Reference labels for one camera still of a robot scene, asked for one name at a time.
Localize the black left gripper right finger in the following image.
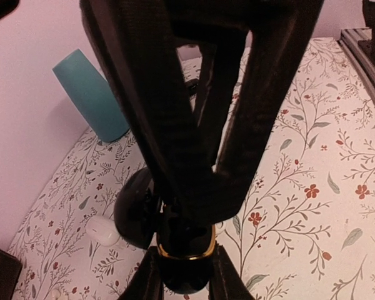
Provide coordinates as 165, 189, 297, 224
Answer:
209, 243, 253, 300

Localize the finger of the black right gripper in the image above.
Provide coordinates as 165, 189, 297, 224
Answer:
193, 0, 324, 224
80, 1, 213, 225

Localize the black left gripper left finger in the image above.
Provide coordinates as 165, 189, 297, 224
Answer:
120, 246, 164, 300

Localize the teal tall vase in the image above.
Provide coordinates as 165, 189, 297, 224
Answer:
52, 49, 129, 143

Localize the aluminium front rail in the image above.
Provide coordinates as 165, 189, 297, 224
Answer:
339, 28, 375, 105

